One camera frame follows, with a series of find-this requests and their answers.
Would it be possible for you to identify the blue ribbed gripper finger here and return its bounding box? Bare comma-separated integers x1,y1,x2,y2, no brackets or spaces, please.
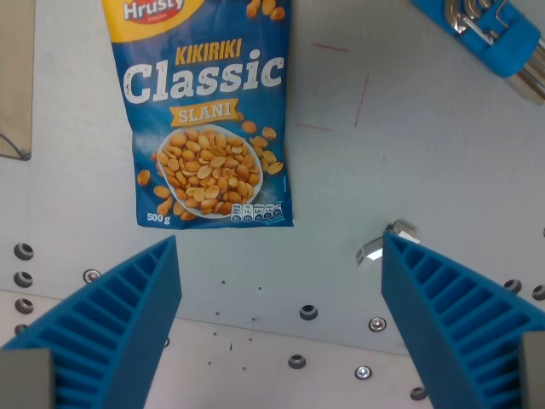
0,234,183,409
381,231,545,409

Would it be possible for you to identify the small silver metal padlock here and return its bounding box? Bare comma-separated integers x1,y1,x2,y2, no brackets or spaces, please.
355,219,421,273

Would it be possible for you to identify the blue Classic peanut bag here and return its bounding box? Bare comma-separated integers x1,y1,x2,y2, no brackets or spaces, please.
101,0,295,229

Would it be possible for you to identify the silver hex key bundle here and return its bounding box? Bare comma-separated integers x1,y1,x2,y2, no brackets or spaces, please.
442,0,545,107

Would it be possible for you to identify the beige cardboard board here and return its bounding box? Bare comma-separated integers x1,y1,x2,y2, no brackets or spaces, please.
0,0,36,160

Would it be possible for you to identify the thin blue cable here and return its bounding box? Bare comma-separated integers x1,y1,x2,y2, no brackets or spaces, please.
0,133,32,162

